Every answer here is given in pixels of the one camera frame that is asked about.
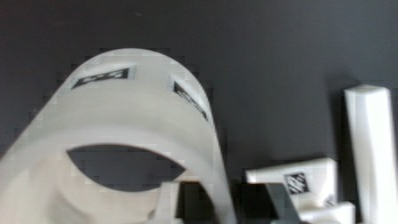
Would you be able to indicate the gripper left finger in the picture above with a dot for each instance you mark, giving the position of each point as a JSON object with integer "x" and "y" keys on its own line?
{"x": 195, "y": 204}

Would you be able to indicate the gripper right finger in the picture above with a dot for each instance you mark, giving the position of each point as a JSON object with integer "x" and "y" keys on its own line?
{"x": 268, "y": 205}

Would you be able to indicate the white lamp shade cone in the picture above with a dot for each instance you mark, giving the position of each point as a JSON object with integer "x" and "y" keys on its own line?
{"x": 133, "y": 103}

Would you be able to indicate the white U-shaped fence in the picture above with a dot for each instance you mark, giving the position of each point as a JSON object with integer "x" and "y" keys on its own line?
{"x": 372, "y": 133}

